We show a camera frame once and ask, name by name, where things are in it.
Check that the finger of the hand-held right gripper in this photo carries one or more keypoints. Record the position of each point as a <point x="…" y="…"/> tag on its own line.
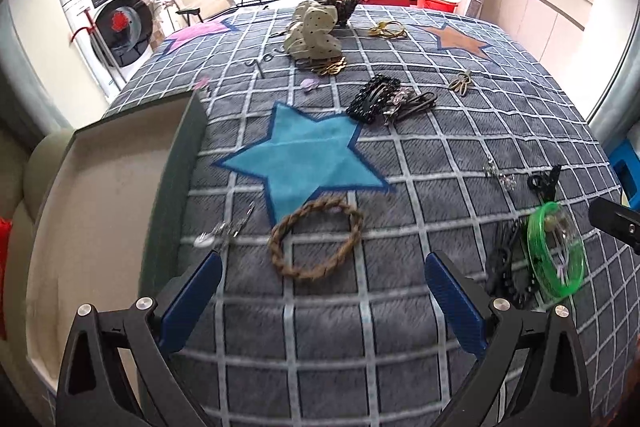
<point x="617" y="222"/>

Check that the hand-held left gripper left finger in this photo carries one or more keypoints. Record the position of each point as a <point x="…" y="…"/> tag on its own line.
<point x="192" y="302"/>

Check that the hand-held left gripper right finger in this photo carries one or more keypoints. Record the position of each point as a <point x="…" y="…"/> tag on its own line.
<point x="455" y="302"/>

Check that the silver clip with white pearl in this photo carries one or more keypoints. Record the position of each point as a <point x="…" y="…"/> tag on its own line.
<point x="227" y="232"/>

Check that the green translucent bangle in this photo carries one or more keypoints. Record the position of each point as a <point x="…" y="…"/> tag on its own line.
<point x="537" y="247"/>

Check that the white box with green rim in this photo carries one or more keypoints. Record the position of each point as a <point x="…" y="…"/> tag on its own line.
<point x="100" y="207"/>

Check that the blue plastic stool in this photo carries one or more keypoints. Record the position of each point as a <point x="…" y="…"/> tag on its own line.
<point x="625" y="172"/>

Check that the small black hair clip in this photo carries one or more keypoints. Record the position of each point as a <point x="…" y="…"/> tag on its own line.
<point x="542" y="182"/>

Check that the grey curtain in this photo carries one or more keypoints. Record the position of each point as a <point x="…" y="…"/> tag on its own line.
<point x="620" y="97"/>

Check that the grey plaid blanket with stars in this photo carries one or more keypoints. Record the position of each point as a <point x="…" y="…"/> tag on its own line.
<point x="325" y="332"/>

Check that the dark brown hair clips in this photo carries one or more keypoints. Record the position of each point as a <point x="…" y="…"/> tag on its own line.
<point x="415" y="103"/>

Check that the cream sofa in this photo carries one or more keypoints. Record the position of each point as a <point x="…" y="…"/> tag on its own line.
<point x="25" y="187"/>

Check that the gold hair clip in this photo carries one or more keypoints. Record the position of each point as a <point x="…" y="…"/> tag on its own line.
<point x="461" y="83"/>

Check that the black dotted snap clips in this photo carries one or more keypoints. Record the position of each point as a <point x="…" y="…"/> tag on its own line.
<point x="372" y="99"/>

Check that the small pink hair accessory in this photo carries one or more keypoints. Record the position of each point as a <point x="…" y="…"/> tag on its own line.
<point x="310" y="84"/>
<point x="202" y="83"/>

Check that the beige cabinet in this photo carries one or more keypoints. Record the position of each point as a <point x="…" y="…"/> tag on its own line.
<point x="540" y="7"/>

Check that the silver hairpin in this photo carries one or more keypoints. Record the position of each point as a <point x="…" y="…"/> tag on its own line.
<point x="260" y="67"/>

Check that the white washing machine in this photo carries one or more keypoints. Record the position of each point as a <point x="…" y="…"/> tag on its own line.
<point x="120" y="32"/>

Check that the red hanger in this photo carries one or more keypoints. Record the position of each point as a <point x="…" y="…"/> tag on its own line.
<point x="82" y="29"/>

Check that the cream polka dot hair bow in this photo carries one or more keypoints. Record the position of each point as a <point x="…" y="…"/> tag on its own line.
<point x="312" y="32"/>

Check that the dark hair claw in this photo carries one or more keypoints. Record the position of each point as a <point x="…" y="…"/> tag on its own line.
<point x="347" y="4"/>

